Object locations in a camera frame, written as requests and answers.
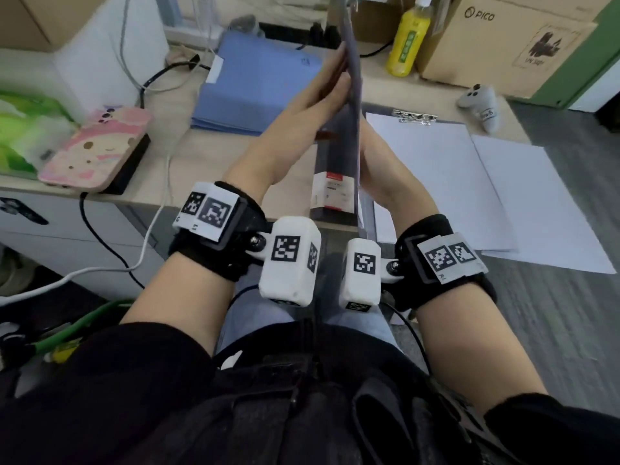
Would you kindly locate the person's left hand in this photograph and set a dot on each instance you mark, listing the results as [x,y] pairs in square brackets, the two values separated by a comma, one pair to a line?
[290,135]

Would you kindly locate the person's right hand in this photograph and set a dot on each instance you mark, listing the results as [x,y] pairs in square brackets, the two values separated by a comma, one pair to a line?
[392,183]

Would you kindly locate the white paper bundle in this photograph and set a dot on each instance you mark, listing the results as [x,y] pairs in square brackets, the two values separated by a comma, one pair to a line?
[436,179]

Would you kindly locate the gray translucent clip folder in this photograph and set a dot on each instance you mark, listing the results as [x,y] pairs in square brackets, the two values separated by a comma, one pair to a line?
[339,154]

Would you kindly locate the gray blue folder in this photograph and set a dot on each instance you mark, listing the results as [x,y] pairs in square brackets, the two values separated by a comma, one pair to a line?
[252,77]

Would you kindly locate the stack of white papers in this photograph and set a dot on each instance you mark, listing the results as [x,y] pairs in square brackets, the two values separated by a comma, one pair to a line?
[542,213]

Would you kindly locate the person's right forearm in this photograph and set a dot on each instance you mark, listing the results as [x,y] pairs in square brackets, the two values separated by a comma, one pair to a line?
[474,348]

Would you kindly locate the person's right leg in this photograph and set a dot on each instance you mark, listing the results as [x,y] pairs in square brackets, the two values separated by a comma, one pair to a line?
[363,324]

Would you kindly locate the person's leg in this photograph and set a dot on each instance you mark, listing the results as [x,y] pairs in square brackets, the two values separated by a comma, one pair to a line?
[256,314]
[363,324]

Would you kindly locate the person's left leg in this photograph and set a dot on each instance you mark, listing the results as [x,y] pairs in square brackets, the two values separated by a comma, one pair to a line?
[256,314]

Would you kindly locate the person's black shirt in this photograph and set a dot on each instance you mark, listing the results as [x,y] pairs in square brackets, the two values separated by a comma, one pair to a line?
[97,397]

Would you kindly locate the black power strip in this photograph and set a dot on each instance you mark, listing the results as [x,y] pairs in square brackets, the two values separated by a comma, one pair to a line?
[290,33]

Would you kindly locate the black plug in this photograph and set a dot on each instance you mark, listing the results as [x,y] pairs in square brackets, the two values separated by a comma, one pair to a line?
[332,37]

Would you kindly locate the white game controller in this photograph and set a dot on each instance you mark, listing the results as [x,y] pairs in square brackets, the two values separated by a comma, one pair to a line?
[479,104]

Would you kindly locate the low brown cardboard box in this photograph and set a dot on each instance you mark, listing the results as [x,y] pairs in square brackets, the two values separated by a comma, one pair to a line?
[373,21]

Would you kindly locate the white power strip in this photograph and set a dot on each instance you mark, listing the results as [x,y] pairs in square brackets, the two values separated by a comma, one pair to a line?
[189,36]

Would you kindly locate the yellow drink bottle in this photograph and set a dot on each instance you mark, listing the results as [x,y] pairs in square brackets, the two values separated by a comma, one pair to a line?
[409,38]

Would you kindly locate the white charger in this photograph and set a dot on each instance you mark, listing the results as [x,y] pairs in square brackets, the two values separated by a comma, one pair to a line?
[206,12]

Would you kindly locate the cardboard box black logo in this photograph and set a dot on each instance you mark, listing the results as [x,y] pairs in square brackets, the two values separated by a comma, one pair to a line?
[557,4]
[484,53]

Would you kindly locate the black power bank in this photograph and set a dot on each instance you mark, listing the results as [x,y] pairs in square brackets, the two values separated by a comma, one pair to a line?
[131,169]

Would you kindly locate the blue charger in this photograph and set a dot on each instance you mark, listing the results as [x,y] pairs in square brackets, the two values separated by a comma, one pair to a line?
[167,9]

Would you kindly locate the pink cartoon phone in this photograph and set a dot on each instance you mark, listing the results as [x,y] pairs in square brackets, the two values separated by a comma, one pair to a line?
[92,150]

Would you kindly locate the green cabinet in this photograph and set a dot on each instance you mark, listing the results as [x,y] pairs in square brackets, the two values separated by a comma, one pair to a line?
[576,67]

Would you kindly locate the white cabinet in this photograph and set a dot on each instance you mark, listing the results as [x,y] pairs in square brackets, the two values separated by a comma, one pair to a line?
[600,89]

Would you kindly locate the black chest harness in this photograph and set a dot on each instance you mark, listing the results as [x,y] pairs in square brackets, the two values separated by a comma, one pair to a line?
[315,411]

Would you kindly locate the green tissue pack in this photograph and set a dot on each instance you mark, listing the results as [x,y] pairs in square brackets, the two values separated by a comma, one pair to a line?
[24,135]

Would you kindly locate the large cardboard box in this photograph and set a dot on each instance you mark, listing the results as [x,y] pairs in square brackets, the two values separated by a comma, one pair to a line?
[39,19]

